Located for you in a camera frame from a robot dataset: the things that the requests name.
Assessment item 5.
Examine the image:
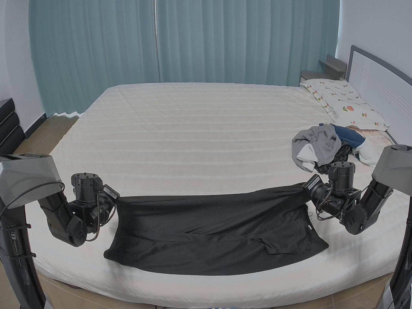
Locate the bed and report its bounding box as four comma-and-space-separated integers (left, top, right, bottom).
24, 45, 412, 303

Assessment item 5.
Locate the grey bedside table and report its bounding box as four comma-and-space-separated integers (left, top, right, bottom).
300, 54, 347, 82

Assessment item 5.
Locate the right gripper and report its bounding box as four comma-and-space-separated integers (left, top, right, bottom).
303, 174, 332, 202

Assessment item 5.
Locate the black T-shirt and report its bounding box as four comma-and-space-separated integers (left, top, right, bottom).
103, 183, 329, 276

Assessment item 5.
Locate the blue-green curtain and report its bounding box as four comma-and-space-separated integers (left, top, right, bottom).
155, 0, 341, 86
29, 0, 160, 117

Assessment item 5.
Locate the pile of clothes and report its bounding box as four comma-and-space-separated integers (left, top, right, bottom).
291, 123, 379, 175

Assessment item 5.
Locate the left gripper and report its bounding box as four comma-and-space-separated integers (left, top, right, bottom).
98, 185, 121, 213

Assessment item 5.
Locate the black chest of drawers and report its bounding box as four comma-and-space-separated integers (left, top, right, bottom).
0, 98, 24, 155

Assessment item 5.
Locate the black cable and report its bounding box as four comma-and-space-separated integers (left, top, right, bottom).
0, 182, 65, 220
315, 189, 338, 221
87, 192, 116, 241

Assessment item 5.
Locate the white printed pillow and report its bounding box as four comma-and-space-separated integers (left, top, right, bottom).
299, 77, 389, 131

